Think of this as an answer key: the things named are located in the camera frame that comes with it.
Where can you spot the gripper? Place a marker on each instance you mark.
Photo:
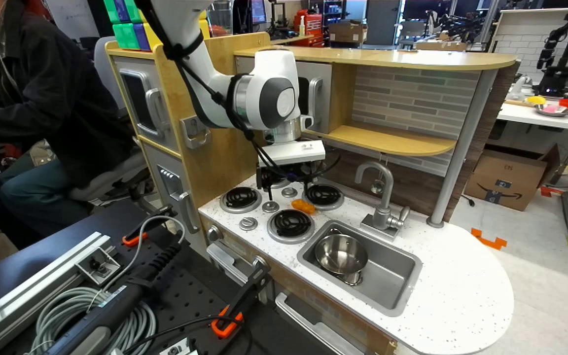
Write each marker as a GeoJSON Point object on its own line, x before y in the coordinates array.
{"type": "Point", "coordinates": [286, 172]}

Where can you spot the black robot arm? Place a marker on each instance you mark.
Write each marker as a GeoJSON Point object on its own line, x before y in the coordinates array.
{"type": "Point", "coordinates": [557, 59]}

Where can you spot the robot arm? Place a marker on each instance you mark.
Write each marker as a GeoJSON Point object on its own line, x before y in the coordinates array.
{"type": "Point", "coordinates": [269, 96]}

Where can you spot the orange object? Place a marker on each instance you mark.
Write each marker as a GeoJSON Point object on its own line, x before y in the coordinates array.
{"type": "Point", "coordinates": [303, 206]}

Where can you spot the steel pot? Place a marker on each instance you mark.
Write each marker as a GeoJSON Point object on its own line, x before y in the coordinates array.
{"type": "Point", "coordinates": [340, 254]}

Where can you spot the grey toy sink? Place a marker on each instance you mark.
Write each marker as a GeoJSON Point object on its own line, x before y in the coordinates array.
{"type": "Point", "coordinates": [387, 276]}

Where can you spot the silver stove knob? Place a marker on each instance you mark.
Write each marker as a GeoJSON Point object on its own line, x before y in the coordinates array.
{"type": "Point", "coordinates": [289, 192]}
{"type": "Point", "coordinates": [270, 206]}
{"type": "Point", "coordinates": [248, 224]}

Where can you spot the toy stove burner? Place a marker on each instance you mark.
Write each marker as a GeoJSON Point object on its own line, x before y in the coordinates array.
{"type": "Point", "coordinates": [290, 225]}
{"type": "Point", "coordinates": [323, 195]}
{"type": "Point", "coordinates": [280, 184]}
{"type": "Point", "coordinates": [240, 198]}

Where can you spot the silver oven knob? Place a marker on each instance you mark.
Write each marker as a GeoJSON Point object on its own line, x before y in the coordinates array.
{"type": "Point", "coordinates": [213, 232]}

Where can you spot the silver toy tap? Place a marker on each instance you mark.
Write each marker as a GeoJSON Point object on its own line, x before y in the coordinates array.
{"type": "Point", "coordinates": [382, 212]}

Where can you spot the grey toy phone holder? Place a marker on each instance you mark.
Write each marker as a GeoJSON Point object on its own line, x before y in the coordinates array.
{"type": "Point", "coordinates": [194, 132]}

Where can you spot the grey cabinet door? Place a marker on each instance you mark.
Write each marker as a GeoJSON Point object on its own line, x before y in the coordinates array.
{"type": "Point", "coordinates": [316, 69]}

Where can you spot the grey fridge door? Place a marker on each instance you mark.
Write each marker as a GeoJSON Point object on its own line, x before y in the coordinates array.
{"type": "Point", "coordinates": [165, 172]}

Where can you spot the black orange bar clamp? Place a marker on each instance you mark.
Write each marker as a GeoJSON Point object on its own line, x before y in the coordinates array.
{"type": "Point", "coordinates": [141, 231]}
{"type": "Point", "coordinates": [237, 301]}

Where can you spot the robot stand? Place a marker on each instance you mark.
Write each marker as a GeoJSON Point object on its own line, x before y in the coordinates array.
{"type": "Point", "coordinates": [190, 296]}

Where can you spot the wooden toy kitchen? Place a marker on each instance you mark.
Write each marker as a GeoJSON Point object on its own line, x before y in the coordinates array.
{"type": "Point", "coordinates": [412, 93]}

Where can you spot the red cabinet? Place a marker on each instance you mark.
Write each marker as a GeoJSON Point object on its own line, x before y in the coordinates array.
{"type": "Point", "coordinates": [309, 27]}

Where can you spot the brown cardboard box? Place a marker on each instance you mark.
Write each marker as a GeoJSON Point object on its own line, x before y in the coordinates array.
{"type": "Point", "coordinates": [346, 32]}

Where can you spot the toy microwave door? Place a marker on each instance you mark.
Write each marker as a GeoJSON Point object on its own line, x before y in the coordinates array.
{"type": "Point", "coordinates": [138, 103]}

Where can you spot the grey office chair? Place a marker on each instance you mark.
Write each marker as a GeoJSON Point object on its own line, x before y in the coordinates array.
{"type": "Point", "coordinates": [116, 172]}

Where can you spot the orange floor marker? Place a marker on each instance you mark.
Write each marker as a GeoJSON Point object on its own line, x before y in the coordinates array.
{"type": "Point", "coordinates": [488, 240]}

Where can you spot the stack of coloured blocks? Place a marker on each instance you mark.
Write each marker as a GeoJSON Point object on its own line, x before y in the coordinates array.
{"type": "Point", "coordinates": [131, 29]}

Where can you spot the white desk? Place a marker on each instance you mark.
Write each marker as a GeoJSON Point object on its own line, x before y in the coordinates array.
{"type": "Point", "coordinates": [535, 116]}

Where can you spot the person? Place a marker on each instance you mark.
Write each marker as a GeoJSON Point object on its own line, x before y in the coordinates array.
{"type": "Point", "coordinates": [42, 98]}

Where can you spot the white tiled toy kitchen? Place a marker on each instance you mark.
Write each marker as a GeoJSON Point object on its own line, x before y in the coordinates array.
{"type": "Point", "coordinates": [515, 34]}

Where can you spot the bowl of toy food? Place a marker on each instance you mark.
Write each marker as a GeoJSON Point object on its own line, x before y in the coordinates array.
{"type": "Point", "coordinates": [553, 109]}

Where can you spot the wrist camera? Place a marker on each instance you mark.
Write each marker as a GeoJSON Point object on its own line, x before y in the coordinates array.
{"type": "Point", "coordinates": [294, 152]}

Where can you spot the aluminium profile rail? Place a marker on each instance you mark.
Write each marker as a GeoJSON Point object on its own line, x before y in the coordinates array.
{"type": "Point", "coordinates": [27, 286]}

